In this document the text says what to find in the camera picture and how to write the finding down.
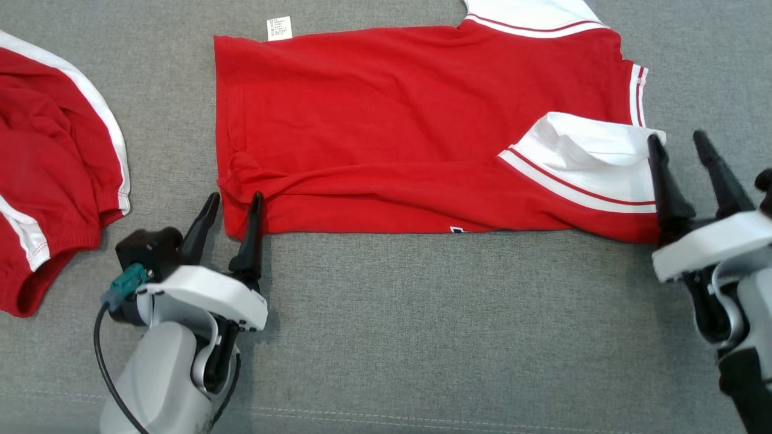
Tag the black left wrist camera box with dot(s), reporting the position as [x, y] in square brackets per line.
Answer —
[151, 250]

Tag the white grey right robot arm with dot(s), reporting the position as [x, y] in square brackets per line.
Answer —
[754, 313]

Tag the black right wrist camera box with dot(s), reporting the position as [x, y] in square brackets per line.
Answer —
[766, 190]

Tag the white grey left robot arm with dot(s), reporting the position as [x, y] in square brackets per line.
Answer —
[157, 380]

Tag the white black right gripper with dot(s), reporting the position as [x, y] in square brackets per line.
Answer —
[718, 244]

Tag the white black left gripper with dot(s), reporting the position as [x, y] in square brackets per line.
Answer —
[211, 292]

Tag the red white jersey shirt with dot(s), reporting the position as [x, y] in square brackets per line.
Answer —
[392, 120]

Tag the red shorts with white stripes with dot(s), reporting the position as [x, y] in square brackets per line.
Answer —
[48, 169]

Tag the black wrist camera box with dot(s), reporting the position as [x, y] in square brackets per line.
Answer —
[766, 190]
[151, 250]

